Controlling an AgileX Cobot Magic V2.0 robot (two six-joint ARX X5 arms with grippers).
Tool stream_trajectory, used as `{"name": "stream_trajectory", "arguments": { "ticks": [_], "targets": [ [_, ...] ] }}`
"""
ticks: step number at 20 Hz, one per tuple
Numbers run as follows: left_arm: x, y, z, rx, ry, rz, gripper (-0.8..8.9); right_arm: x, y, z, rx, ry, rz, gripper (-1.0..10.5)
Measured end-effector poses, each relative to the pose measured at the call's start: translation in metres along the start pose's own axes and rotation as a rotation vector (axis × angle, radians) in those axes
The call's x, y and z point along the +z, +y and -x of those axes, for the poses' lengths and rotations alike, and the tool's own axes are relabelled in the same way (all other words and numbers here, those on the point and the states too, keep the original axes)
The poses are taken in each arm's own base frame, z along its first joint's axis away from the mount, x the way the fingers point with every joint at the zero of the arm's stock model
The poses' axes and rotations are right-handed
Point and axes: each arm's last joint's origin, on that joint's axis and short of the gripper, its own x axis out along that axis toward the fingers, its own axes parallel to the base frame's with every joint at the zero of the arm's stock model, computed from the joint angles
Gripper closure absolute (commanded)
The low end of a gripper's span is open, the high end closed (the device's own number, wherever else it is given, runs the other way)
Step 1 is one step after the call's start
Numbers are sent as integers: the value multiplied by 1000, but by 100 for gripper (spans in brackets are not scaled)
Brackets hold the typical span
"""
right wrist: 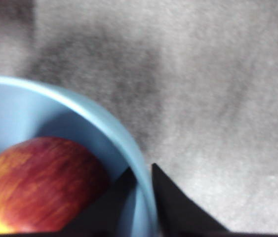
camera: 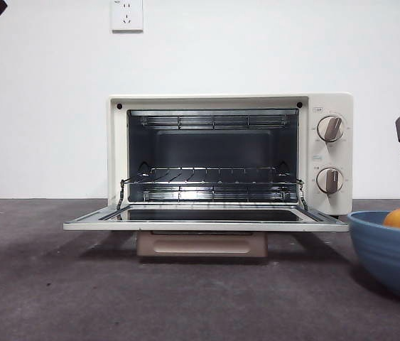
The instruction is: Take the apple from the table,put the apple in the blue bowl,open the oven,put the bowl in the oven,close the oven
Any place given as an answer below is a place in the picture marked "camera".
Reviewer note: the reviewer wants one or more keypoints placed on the cream Toshiba toaster oven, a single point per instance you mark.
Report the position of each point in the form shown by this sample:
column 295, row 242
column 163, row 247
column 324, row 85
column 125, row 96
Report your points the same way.
column 331, row 103

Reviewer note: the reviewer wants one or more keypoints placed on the white wall socket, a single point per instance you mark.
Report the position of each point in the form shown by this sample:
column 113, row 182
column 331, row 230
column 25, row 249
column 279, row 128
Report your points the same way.
column 127, row 16

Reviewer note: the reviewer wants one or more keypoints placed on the blue bowl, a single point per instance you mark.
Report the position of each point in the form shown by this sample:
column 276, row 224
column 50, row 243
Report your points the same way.
column 391, row 259

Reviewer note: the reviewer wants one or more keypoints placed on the cream oven knob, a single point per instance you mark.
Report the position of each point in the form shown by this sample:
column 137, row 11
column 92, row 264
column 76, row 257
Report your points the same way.
column 330, row 181
column 330, row 129

